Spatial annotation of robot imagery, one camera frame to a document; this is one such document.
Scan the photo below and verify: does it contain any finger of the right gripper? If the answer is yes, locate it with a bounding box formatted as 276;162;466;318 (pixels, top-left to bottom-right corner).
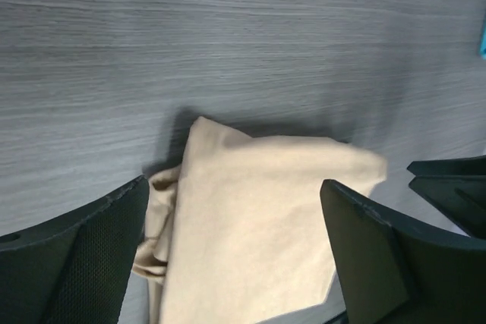
408;156;485;239

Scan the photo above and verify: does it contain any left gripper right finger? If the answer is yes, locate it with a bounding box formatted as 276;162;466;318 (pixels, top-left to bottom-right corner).
320;180;485;323

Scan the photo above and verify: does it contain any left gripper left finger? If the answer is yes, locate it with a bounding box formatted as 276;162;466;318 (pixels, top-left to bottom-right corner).
1;176;149;323

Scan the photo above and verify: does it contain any beige t shirt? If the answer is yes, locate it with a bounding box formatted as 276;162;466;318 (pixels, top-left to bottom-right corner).
132;118;387;323

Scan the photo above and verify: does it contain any folded cyan t shirt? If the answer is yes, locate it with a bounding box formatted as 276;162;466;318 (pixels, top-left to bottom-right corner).
478;19;486;59

